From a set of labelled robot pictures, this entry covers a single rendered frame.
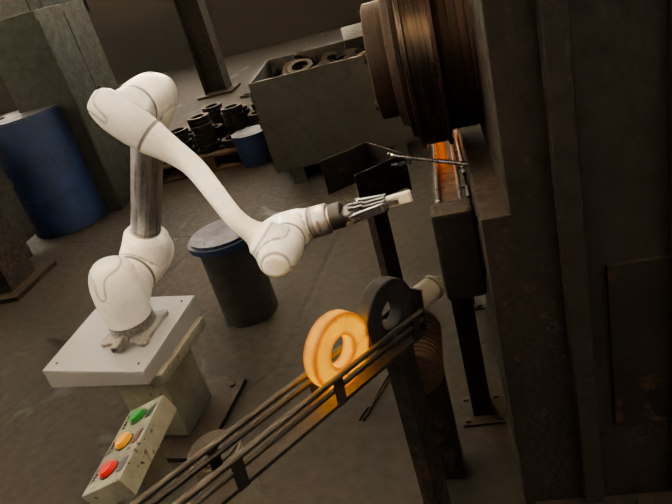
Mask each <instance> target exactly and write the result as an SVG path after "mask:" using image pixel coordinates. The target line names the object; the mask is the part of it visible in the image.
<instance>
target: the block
mask: <svg viewBox="0 0 672 504"><path fill-rule="evenodd" d="M430 217H431V223H432V228H433V233H434V238H435V243H436V248H437V253H438V258H439V263H440V268H441V273H442V278H443V283H444V288H445V293H446V296H447V298H448V299H449V300H454V299H461V298H468V297H474V296H481V295H484V294H486V291H487V287H486V281H485V275H486V269H485V266H483V263H482V257H481V251H480V245H479V239H478V233H477V227H476V225H478V220H477V216H475V215H474V209H473V204H472V201H471V199H470V198H462V199H457V200H451V201H446V202H440V203H435V204H433V205H431V207H430Z"/></svg>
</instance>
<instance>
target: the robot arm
mask: <svg viewBox="0 0 672 504"><path fill-rule="evenodd" d="M177 100H178V91H177V87H176V84H175V83H174V81H173V80H172V79H171V78H170V77H168V76H166V75H164V74H161V73H156V72H145V73H141V74H139V75H137V76H135V77H133V78H132V79H130V80H128V81H127V82H126V83H124V84H123V85H122V86H121V88H119V89H117V90H115V91H114V90H113V89H111V88H100V89H98V90H95V91H94V92H93V94H92V95H91V97H90V99H89V101H88V104H87V109H88V111H89V114H90V115H91V117H92V118H93V119H94V120H95V122H96V123H97V124H98V125H99V126H100V127H101V128H103V129H104V130H105V131H106V132H108V133H109V134H110V135H112V136H113V137H115V138H116V139H118V140H119V141H121V142H122V143H124V144H126V145H128V146H130V200H131V225H130V226H129V227H128V228H127V229H126V230H125V231H124V233H123V239H122V244H121V248H120V251H119V256H118V255H113V256H108V257H104V258H102V259H100V260H98V261H97V262H96V263H95V264H94V265H93V266H92V268H91V269H90V271H89V275H88V286H89V291H90V294H91V297H92V299H93V302H94V304H95V306H96V308H97V310H98V312H99V314H100V316H101V317H102V319H103V320H104V322H105V323H106V325H107V327H108V329H109V333H108V335H107V336H106V337H105V338H104V339H103V340H102V341H101V342H100V345H101V347H102V348H106V347H110V346H112V347H111V351H112V353H114V354H117V353H119V352H120V351H121V350H123V349H124V348H125V347H126V346H139V347H145V346H147V345H148V344H149V343H150V339H151V337H152V336H153V334H154V333H155V332H156V330H157V329H158V327H159V326H160V324H161V323H162V321H163V320H164V319H165V318H166V317H167V316H168V315H169V312H168V310H167V309H162V310H153V309H152V307H151V305H150V303H149V299H150V297H151V293H152V289H153V287H154V286H155V285H156V284H157V283H158V281H159V280H160V279H161V278H162V276H163V275H164V274H165V272H166V271H167V269H168V268H169V266H170V264H171V262H172V260H173V257H174V244H173V241H172V239H171V238H170V236H169V234H168V232H167V230H166V229H165V228H164V227H163V226H161V217H162V187H163V162H166V163H168V164H170V165H172V166H174V167H176V168H177V169H179V170H180V171H182V172H183V173H184V174H185V175H186V176H187V177H188V178H189V179H190V180H191V181H192V182H193V183H194V184H195V186H196V187H197V188H198V189H199V191H200V192H201V193H202V194H203V196H204V197H205V198H206V199H207V201H208V202H209V203H210V204H211V206H212V207H213V208H214V209H215V211H216V212H217V213H218V215H219V216H220V217H221V218H222V219H223V221H224V222H225V223H226V224H227V225H228V226H229V227H230V228H231V229H232V230H233V231H234V232H235V233H236V234H237V235H239V236H240V237H241V238H242V239H243V240H244V241H245V242H246V243H247V244H248V246H249V251H250V253H251V254H252V255H253V256H254V257H255V259H256V260H257V263H258V265H259V267H260V269H261V270H262V271H263V273H265V274H266V275H268V276H270V277H274V278H279V277H283V276H286V275H287V274H289V273H290V272H291V271H292V270H293V269H294V268H295V267H296V266H297V264H298V263H299V261H300V259H301V257H302V254H303V251H304V246H305V245H306V244H307V243H309V241H310V240H311V239H314V238H318V237H320V236H324V235H328V234H331V233H333V231H334V229H335V230H337V229H341V228H344V227H346V226H347V222H350V221H352V223H353V224H356V223H358V222H360V221H362V220H365V219H368V218H370V217H373V216H376V215H378V214H381V213H384V212H386V209H387V211H389V207H393V206H397V205H400V204H404V203H408V202H411V201H413V198H412V195H411V192H410V190H406V191H403V192H399V193H396V194H392V195H389V196H386V194H385V193H384V194H380V195H375V196H369V197H364V198H355V199H354V202H352V203H349V204H347V205H345V206H343V205H342V204H341V203H340V202H335V203H332V204H328V206H327V205H326V204H325V203H323V204H319V205H316V206H312V207H308V208H304V209H292V210H288V211H285V212H281V213H278V214H276V215H273V216H271V217H270V218H268V219H266V220H265V221H264V222H259V221H256V220H254V219H252V218H250V217H249V216H248V215H246V214H245V213H244V212H243V211H242V210H241V209H240V208H239V207H238V206H237V205H236V203H235V202H234V201H233V199H232V198H231V196H230V195H229V194H228V192H227V191H226V190H225V188H224V187H223V186H222V184H221V183H220V182H219V180H218V179H217V178H216V176H215V175H214V174H213V172H212V171H211V170H210V168H209V167H208V166H207V165H206V164H205V163H204V161H203V160H202V159H201V158H200V157H199V156H197V155H196V154H195V153H194V152H193V151H192V150H191V149H190V148H188V147H187V146H186V145H185V144H184V143H183V142H181V141H180V140H179V139H178V138H177V137H176V136H175V135H174V134H172V133H171V132H170V131H169V129H170V125H171V121H172V118H173V114H174V111H175V106H176V104H177Z"/></svg>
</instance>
